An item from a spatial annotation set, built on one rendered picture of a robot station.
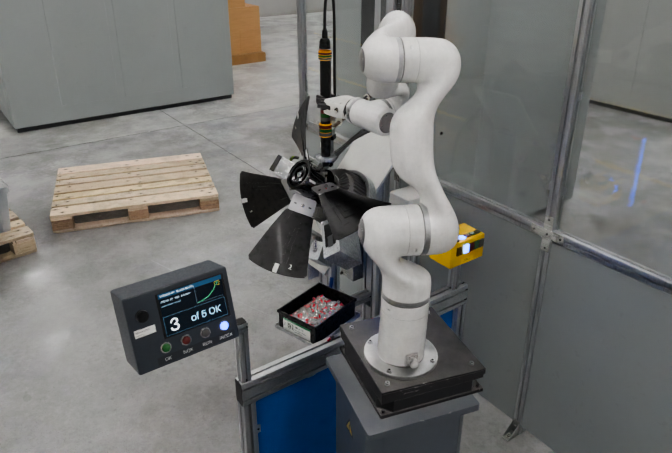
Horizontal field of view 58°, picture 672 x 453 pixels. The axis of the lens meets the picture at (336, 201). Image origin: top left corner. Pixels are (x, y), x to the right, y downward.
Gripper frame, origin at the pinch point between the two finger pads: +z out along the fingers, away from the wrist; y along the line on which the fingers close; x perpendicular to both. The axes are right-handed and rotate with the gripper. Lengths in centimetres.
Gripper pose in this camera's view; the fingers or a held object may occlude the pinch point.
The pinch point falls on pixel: (325, 99)
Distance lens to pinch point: 202.1
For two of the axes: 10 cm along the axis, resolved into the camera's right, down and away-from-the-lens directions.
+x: 0.0, -9.1, -4.2
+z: -5.8, -3.4, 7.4
